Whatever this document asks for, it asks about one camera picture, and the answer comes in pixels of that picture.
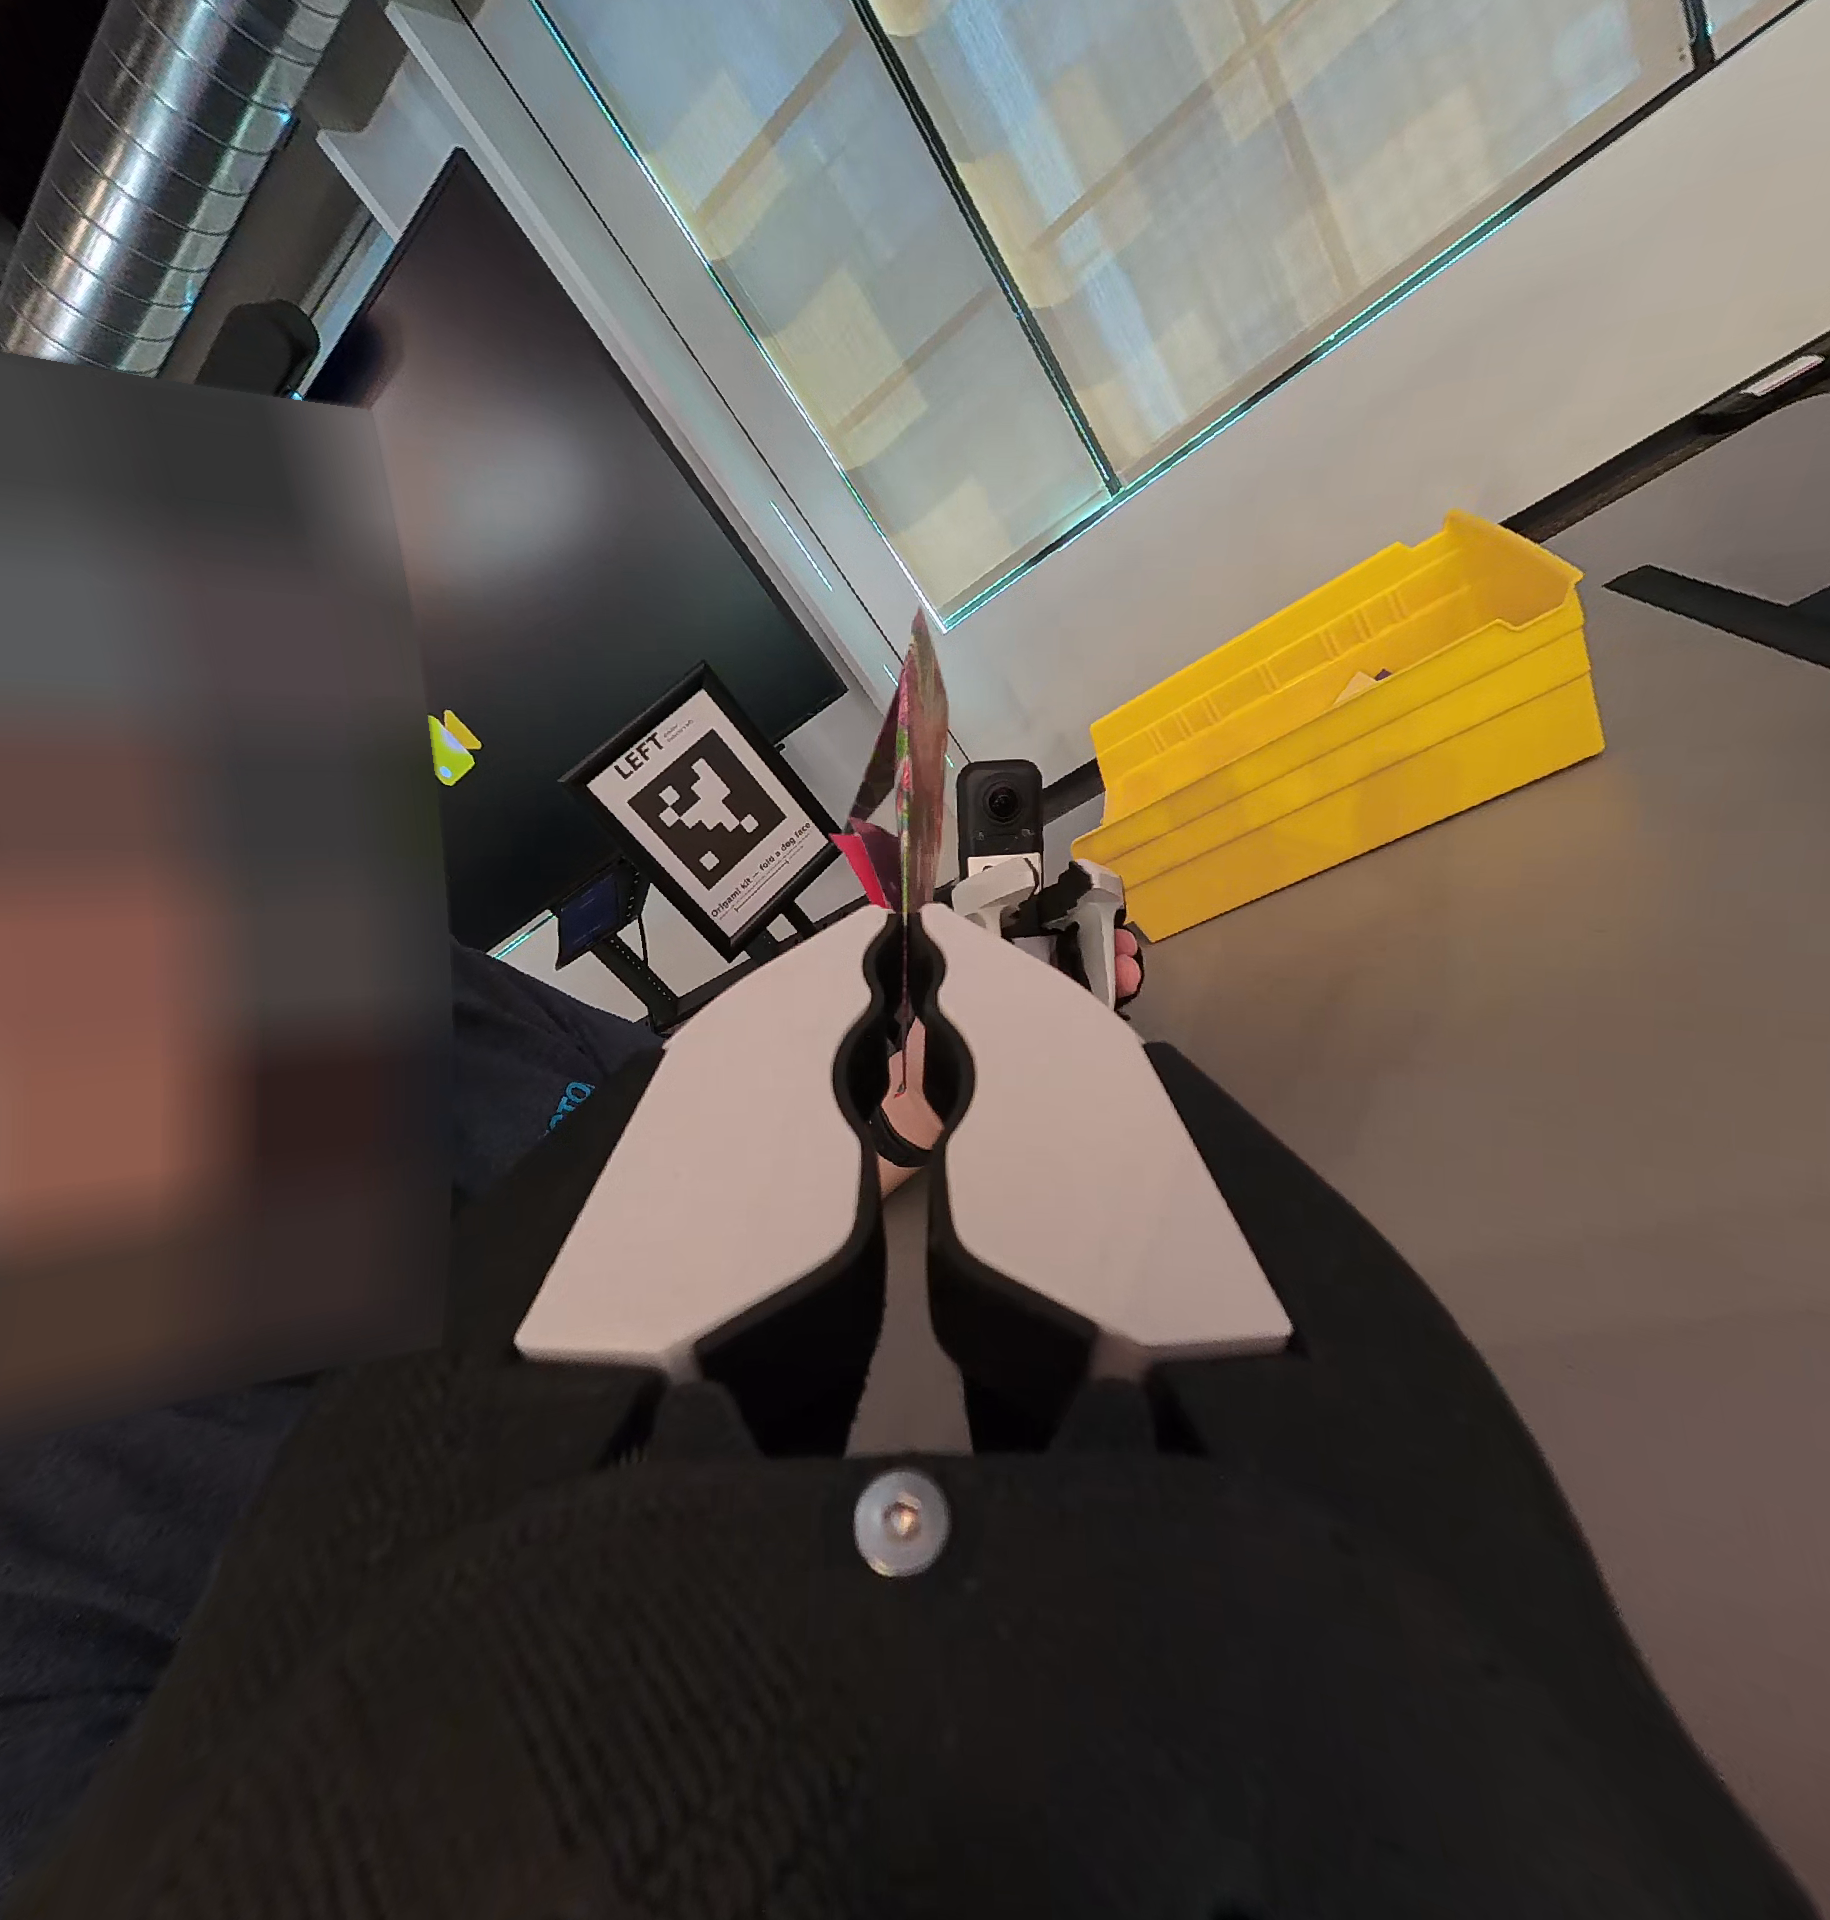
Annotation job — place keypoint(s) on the purple floral origami paper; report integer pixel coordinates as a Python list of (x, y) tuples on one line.
[(922, 750)]

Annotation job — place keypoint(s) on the large silver spiral duct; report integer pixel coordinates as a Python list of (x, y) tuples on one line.
[(150, 165)]

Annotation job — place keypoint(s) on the small device with blue screen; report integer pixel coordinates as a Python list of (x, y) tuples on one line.
[(586, 907)]

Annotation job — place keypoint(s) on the glass window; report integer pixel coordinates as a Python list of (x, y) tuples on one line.
[(1155, 226)]

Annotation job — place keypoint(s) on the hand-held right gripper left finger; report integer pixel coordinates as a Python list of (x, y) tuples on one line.
[(706, 1185)]

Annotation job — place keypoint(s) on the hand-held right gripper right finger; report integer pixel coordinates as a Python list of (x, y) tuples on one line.
[(1111, 1185)]

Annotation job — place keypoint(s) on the yellow sticker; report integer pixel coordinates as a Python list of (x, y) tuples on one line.
[(454, 750)]

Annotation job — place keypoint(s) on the person's left hand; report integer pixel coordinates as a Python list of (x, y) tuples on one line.
[(1118, 967)]

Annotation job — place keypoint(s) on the large black monitor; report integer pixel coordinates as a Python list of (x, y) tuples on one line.
[(600, 525)]

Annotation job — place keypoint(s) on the yellow plastic bin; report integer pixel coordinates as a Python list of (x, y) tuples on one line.
[(1305, 796)]

